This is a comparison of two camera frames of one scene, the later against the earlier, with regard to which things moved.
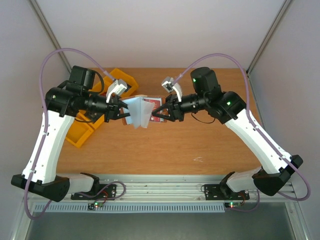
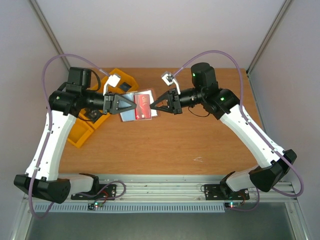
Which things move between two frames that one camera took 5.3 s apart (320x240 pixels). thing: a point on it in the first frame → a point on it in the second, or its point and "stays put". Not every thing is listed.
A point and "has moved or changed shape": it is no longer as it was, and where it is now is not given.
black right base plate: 223,192 stays put
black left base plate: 99,192 stays put
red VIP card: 156,106 → 142,110
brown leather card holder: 141,108 has moved or changed shape
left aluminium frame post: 42,18 stays put
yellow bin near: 78,132 stays put
